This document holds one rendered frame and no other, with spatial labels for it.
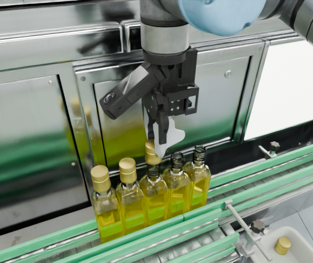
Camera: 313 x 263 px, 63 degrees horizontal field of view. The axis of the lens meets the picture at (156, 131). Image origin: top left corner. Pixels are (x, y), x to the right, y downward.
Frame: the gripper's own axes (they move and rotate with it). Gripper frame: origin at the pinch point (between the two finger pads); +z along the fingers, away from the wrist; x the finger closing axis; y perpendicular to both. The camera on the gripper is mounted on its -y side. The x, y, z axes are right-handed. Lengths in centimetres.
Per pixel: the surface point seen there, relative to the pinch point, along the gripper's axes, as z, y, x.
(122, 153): 11.1, -3.8, 12.5
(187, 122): 6.5, 15.3, 12.6
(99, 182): 3.9, -12.1, -1.5
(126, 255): 26.3, -9.7, -6.1
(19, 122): -2.4, -24.6, 16.0
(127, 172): 3.5, -6.2, -1.5
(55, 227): 30.6, -25.2, 11.3
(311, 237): 44, 49, -15
